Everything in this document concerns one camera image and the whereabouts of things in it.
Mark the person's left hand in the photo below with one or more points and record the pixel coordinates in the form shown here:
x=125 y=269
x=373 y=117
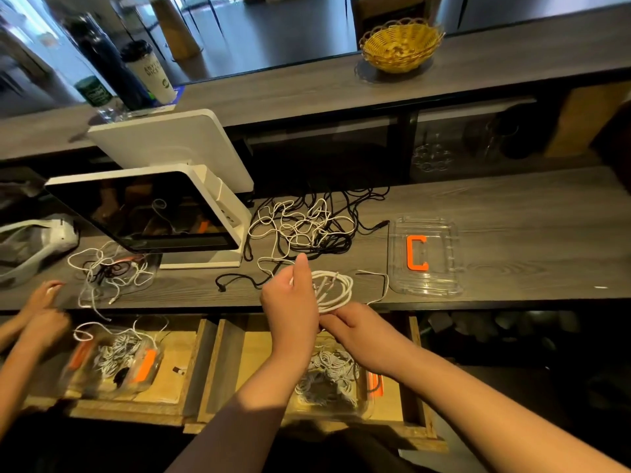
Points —
x=293 y=310

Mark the person's right hand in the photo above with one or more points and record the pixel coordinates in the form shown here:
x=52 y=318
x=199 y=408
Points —
x=370 y=338

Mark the clear container drawer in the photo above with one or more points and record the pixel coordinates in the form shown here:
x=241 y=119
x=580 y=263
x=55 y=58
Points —
x=306 y=409
x=84 y=384

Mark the another person's forearm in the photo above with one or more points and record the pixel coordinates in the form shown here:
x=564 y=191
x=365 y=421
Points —
x=18 y=384
x=8 y=330

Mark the person's right forearm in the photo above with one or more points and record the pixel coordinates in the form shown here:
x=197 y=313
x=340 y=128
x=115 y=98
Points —
x=513 y=423

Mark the person's left forearm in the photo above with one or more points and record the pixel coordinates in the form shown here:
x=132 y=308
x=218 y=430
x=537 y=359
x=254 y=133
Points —
x=246 y=423

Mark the wooden drawer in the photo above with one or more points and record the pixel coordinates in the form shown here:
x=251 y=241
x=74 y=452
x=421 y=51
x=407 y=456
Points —
x=197 y=374
x=419 y=409

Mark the small white connector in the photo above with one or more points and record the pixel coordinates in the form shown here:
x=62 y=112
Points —
x=178 y=369

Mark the pile of white containers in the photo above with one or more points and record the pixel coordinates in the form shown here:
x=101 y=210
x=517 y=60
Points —
x=503 y=322

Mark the white touchscreen monitor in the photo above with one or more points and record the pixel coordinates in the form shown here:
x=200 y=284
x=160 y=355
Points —
x=143 y=211

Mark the white customer display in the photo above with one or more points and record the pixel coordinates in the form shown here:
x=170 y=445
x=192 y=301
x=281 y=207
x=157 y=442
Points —
x=177 y=152

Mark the grey wooden bar counter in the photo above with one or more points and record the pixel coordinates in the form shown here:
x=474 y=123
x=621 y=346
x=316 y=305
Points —
x=315 y=88

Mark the white headset device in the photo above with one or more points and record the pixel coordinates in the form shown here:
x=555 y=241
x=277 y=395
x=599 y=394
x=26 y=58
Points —
x=54 y=236

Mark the white paper coffee cup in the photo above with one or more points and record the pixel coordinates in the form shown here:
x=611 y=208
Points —
x=150 y=72

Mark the yellow woven basket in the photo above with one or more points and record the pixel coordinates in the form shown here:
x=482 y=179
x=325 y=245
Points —
x=401 y=46

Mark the clear plastic water bottle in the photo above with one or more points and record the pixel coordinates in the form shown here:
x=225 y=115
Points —
x=97 y=93

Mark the black thermos bottle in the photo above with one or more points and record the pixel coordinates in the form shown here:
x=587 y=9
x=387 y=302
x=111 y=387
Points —
x=108 y=64

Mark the round wooden table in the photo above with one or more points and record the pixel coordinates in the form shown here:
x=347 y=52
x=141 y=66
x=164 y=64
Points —
x=175 y=24

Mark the flat cardboard sheet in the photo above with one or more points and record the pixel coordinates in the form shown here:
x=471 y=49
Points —
x=590 y=118

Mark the brown wooden chair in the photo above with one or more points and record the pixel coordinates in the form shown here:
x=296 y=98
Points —
x=389 y=10

